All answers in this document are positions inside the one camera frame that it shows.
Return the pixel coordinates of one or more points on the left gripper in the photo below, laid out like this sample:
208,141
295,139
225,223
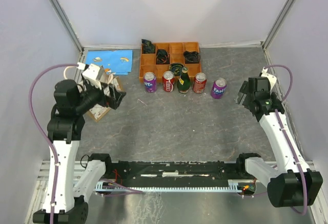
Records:
114,99

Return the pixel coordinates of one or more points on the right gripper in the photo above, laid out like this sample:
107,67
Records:
244,89

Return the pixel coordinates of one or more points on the canvas tote bag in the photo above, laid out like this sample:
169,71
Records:
97,112

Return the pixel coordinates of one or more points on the purple fanta can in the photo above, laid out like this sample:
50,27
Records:
149,80
218,88

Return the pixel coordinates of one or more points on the red cola can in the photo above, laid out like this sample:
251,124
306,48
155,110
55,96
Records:
199,84
168,81

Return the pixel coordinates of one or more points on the green Perrier glass bottle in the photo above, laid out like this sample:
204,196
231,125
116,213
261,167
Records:
184,82

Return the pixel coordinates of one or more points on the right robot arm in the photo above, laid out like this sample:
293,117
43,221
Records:
292,183

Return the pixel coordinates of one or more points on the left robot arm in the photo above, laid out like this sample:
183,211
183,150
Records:
65,201

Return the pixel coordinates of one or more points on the blue patterned folded cloth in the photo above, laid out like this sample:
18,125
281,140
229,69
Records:
118,62

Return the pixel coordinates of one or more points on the rolled dark sock back-left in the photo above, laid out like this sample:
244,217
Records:
147,47

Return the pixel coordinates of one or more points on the rolled black sock middle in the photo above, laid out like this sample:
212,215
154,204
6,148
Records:
162,57

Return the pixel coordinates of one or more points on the rolled black sock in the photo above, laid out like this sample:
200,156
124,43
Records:
162,57
191,57

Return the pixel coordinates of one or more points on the rolled black sock right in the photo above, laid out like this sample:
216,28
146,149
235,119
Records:
191,57

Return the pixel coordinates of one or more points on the rolled dark sock front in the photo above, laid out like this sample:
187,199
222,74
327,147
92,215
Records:
176,68

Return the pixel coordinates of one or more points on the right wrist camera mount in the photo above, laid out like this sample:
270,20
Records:
272,79

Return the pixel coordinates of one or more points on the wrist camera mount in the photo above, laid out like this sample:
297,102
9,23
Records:
95,74
272,79

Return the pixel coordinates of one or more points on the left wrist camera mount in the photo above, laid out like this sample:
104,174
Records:
95,74

